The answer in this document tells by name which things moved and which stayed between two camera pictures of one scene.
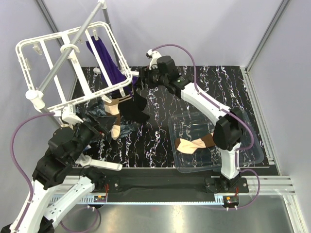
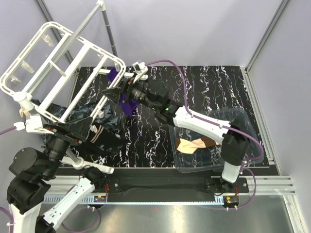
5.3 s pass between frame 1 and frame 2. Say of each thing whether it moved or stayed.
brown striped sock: stayed
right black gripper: moved
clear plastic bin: stayed
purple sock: moved
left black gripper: moved
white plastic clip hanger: moved
